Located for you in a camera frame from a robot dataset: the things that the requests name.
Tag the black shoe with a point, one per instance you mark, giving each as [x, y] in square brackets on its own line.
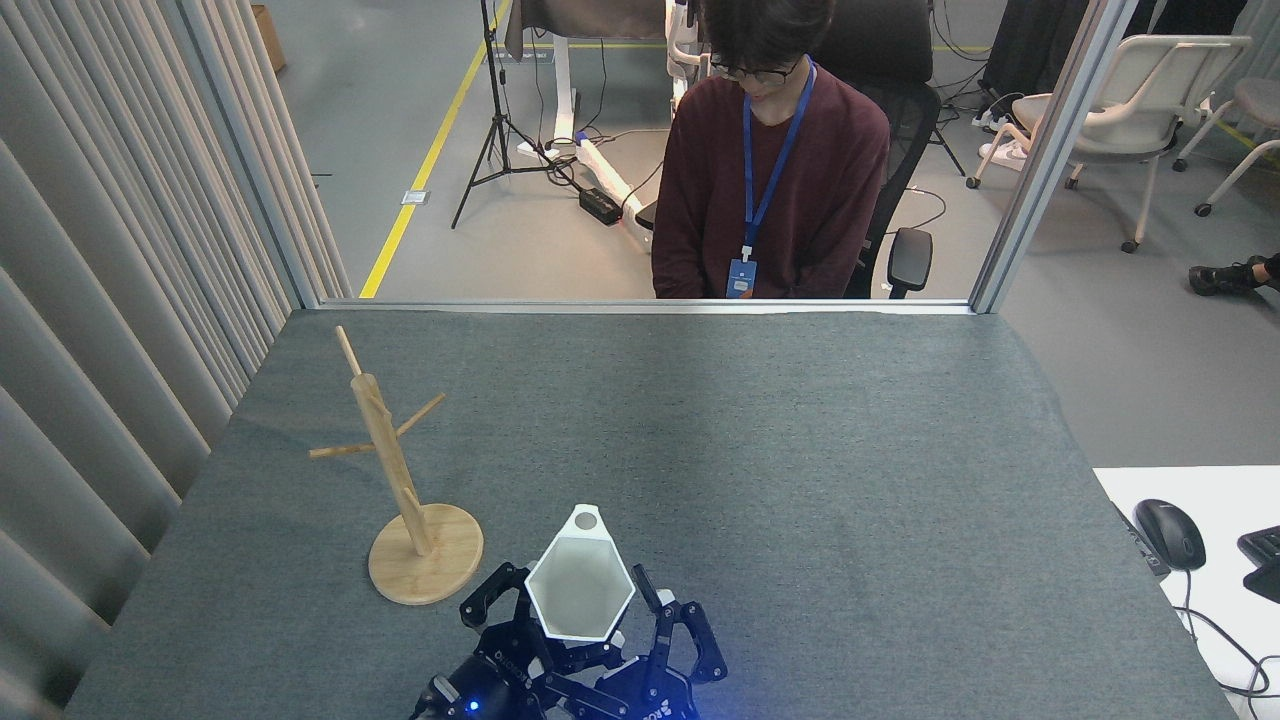
[1220, 278]

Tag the person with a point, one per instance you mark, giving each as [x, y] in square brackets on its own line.
[770, 180]

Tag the white desk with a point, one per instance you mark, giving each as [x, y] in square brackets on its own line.
[1235, 500]

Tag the blue id badge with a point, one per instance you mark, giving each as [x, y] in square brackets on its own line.
[742, 278]

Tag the white stand on wheels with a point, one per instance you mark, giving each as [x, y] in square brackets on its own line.
[565, 90]

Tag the black keyboard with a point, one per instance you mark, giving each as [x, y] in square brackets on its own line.
[1265, 565]

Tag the black office chair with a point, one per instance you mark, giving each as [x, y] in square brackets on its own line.
[905, 120]

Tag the beige pleated curtain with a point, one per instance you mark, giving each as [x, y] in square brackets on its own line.
[100, 300]

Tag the metal floor outlet plate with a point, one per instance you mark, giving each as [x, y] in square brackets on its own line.
[415, 198]

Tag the silver frame post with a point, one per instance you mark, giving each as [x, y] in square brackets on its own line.
[245, 150]
[1050, 150]

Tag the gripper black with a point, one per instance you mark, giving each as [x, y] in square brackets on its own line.
[485, 690]
[640, 702]

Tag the grey felt table cover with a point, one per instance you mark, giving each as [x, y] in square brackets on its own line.
[800, 480]

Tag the black flat device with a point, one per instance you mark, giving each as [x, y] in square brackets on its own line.
[1145, 555]

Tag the black computer mouse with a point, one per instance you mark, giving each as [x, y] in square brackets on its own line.
[1170, 535]

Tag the cardboard box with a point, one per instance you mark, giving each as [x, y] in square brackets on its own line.
[268, 38]

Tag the white office chair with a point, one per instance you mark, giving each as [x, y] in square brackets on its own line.
[1130, 110]
[1250, 110]

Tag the white hexagonal cup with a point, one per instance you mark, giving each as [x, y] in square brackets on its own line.
[578, 590]

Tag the black-rimmed glasses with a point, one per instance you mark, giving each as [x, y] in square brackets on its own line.
[745, 72]

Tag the wooden cup rack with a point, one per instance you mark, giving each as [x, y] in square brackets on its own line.
[425, 560]

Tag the black tripod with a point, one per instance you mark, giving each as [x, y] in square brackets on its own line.
[497, 120]

